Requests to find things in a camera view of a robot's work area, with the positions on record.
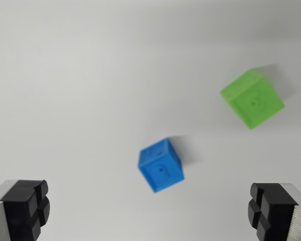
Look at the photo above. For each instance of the blue soft cube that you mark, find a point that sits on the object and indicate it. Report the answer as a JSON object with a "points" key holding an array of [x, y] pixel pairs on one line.
{"points": [[160, 168]]}

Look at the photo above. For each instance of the green soft cube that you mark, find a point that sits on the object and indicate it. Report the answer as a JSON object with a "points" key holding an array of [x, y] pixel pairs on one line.
{"points": [[253, 103]]}

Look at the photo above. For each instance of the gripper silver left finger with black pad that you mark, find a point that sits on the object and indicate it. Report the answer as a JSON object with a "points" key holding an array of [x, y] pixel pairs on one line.
{"points": [[17, 208]]}

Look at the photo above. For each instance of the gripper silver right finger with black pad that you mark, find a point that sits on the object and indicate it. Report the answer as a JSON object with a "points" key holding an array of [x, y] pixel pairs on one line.
{"points": [[281, 211]]}

